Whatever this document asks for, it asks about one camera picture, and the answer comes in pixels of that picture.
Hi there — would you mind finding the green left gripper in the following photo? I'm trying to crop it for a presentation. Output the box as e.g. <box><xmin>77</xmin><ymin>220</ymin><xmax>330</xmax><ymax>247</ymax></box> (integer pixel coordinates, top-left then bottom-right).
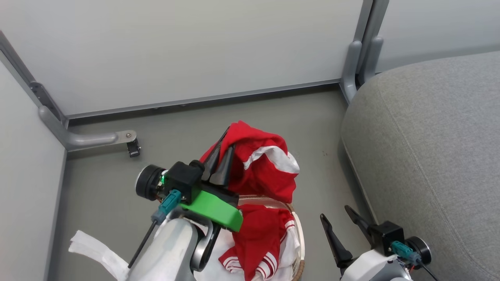
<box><xmin>180</xmin><ymin>127</ymin><xmax>244</xmax><ymax>233</ymax></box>

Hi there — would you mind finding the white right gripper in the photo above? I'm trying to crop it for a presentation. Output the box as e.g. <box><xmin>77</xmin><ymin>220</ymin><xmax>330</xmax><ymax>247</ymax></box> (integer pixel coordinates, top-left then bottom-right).
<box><xmin>320</xmin><ymin>205</ymin><xmax>413</xmax><ymax>281</ymax></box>

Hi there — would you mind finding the red white sports garment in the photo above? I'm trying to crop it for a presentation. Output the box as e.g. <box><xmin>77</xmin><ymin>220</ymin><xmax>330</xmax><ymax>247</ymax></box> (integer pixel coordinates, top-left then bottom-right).
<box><xmin>199</xmin><ymin>120</ymin><xmax>302</xmax><ymax>281</ymax></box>

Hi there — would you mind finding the white basket with brown rim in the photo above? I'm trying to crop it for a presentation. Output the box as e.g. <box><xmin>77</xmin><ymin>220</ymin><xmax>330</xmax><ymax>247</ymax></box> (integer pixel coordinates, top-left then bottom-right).
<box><xmin>236</xmin><ymin>194</ymin><xmax>305</xmax><ymax>281</ymax></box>

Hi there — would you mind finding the black caster wheel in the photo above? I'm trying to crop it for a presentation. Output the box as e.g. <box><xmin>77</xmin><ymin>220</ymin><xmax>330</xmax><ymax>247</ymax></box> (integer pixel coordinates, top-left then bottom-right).
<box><xmin>126</xmin><ymin>139</ymin><xmax>141</xmax><ymax>158</ymax></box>

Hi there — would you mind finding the grey fabric sofa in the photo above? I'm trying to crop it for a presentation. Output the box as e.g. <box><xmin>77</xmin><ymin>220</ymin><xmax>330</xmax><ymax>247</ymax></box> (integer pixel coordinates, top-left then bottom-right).
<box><xmin>341</xmin><ymin>51</ymin><xmax>500</xmax><ymax>281</ymax></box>

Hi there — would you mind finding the grey metal foot with caster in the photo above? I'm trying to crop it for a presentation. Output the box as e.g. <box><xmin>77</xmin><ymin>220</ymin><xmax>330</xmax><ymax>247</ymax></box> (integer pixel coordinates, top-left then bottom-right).
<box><xmin>38</xmin><ymin>105</ymin><xmax>138</xmax><ymax>152</ymax></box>

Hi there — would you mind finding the white mesh fabric strip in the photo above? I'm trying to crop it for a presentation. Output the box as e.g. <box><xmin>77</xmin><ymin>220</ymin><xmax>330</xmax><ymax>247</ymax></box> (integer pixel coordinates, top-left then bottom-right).
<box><xmin>68</xmin><ymin>230</ymin><xmax>130</xmax><ymax>281</ymax></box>

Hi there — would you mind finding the grey metal partition foot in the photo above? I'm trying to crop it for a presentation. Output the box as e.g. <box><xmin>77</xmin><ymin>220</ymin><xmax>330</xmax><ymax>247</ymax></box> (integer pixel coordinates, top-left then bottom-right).
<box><xmin>358</xmin><ymin>36</ymin><xmax>384</xmax><ymax>85</ymax></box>
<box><xmin>340</xmin><ymin>40</ymin><xmax>363</xmax><ymax>104</ymax></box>

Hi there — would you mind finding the right arm teal plug cable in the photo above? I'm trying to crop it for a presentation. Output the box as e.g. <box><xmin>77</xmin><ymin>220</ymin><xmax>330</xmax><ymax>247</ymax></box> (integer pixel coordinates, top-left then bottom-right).
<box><xmin>391</xmin><ymin>240</ymin><xmax>439</xmax><ymax>281</ymax></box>

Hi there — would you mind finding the arm teal plug cable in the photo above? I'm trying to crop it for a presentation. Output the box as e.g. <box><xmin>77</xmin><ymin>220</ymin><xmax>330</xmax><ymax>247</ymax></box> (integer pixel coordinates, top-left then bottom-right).
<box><xmin>391</xmin><ymin>240</ymin><xmax>439</xmax><ymax>281</ymax></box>
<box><xmin>128</xmin><ymin>190</ymin><xmax>182</xmax><ymax>269</ymax></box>

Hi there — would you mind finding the left arm teal plug cable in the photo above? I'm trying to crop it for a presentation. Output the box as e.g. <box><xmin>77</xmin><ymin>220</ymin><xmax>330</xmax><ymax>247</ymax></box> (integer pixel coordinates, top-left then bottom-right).
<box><xmin>128</xmin><ymin>190</ymin><xmax>182</xmax><ymax>269</ymax></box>

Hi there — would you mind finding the dark grey hinge bracket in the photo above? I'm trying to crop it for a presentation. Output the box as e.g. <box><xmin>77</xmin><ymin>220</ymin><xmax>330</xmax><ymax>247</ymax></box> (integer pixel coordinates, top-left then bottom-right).
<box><xmin>29</xmin><ymin>81</ymin><xmax>67</xmax><ymax>123</ymax></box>

